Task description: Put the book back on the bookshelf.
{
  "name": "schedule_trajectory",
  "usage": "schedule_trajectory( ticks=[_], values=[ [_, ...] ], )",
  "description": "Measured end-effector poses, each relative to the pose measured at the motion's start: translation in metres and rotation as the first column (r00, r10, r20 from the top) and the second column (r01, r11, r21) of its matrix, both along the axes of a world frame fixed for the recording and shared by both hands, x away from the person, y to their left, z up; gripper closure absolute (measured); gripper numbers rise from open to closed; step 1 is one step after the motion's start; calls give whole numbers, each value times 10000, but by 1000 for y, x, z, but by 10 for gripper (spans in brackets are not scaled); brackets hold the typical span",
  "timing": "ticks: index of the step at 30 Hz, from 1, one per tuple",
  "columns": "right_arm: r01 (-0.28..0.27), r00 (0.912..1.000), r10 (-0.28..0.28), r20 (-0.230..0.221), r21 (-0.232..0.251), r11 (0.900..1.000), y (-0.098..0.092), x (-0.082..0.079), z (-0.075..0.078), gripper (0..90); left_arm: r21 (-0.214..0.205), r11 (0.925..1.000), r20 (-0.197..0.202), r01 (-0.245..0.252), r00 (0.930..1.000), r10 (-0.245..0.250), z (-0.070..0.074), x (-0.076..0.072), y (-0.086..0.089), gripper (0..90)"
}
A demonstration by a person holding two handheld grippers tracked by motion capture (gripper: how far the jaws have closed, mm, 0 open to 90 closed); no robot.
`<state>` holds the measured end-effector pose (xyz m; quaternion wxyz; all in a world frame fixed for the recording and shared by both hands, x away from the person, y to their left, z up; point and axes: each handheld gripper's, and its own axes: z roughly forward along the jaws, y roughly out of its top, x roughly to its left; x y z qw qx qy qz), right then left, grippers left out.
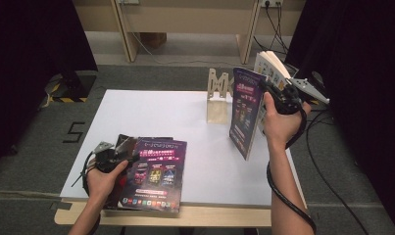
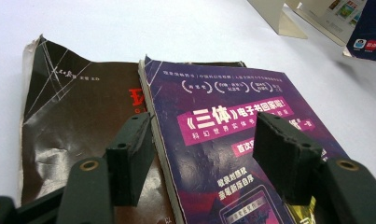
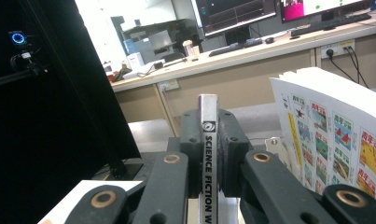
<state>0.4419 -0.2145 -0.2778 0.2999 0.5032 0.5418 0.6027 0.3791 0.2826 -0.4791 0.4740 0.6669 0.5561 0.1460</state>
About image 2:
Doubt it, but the white book with picture grid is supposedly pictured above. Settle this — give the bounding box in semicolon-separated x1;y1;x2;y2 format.
295;0;369;48

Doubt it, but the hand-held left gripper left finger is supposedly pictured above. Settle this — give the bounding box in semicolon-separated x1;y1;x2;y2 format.
104;111;157;208

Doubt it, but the dark brown glossy book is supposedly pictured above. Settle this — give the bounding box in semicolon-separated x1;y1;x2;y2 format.
19;34;248;224

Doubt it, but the purple paperback book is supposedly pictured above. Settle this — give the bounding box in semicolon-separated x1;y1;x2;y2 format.
137;54;352;224
341;0;376;63

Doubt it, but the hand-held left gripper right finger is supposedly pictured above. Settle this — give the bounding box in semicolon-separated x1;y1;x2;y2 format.
252;110;324;206

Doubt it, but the wooden expandable book rack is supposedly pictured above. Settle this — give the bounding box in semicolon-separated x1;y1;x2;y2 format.
246;0;309;40

